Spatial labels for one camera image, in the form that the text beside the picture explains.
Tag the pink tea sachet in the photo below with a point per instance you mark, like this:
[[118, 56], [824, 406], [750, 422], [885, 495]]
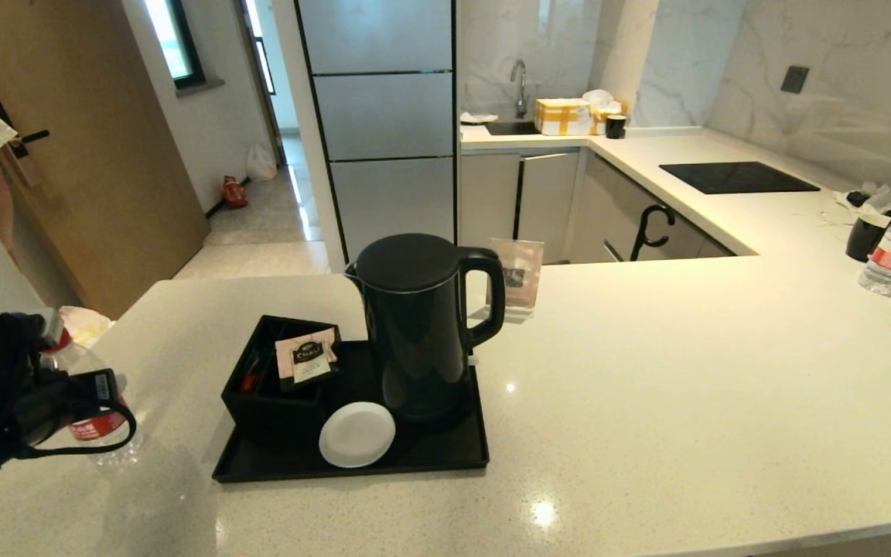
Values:
[[306, 356]]

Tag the black electric kettle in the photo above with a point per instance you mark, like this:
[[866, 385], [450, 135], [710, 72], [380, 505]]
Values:
[[414, 325]]

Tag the small black cup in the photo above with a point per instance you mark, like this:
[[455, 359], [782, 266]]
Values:
[[616, 127]]

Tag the yellow white plastic bag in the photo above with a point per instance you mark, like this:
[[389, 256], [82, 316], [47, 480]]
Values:
[[86, 325]]

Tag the brown wooden door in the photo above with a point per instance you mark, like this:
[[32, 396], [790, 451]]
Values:
[[105, 155]]

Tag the red sachet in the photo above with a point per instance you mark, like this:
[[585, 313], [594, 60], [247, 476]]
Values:
[[250, 379]]

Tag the red bag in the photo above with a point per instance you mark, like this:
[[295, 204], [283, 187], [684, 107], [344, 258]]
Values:
[[234, 192]]

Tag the black compartment organizer box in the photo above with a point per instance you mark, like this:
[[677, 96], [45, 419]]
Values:
[[275, 406]]

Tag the dark framed window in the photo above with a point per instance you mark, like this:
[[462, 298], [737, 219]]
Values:
[[175, 39]]

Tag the silver refrigerator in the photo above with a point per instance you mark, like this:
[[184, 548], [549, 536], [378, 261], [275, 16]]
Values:
[[384, 116]]

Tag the black rectangular serving tray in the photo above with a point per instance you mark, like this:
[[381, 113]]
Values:
[[430, 456]]

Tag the acrylic WiFi QR sign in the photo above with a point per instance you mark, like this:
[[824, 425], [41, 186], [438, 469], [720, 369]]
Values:
[[519, 271]]

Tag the white cloth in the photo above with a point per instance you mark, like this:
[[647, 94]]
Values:
[[479, 117]]

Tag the white sink cabinet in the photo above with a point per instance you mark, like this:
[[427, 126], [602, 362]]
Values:
[[523, 201]]

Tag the dark sink basin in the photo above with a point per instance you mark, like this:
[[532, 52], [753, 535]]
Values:
[[513, 128]]

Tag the chrome faucet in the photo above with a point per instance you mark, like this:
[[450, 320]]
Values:
[[520, 85]]

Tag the yellow striped white box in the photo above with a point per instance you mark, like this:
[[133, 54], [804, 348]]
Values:
[[563, 117]]

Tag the grey counter base cabinets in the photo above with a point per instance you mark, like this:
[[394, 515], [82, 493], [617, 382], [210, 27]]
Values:
[[631, 209]]

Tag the white crumpled tissue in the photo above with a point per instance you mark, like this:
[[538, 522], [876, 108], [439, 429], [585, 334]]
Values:
[[599, 98]]

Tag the black induction cooktop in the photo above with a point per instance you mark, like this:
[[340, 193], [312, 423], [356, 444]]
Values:
[[735, 178]]

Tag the black mug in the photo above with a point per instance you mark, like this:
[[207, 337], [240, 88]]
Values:
[[865, 240]]

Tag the crumpled clear plastic wrapper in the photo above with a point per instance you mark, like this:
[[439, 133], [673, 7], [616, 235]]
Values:
[[871, 197]]

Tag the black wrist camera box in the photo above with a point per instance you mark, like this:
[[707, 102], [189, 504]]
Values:
[[74, 398]]

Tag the grey wall socket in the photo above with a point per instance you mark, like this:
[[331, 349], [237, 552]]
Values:
[[794, 80]]

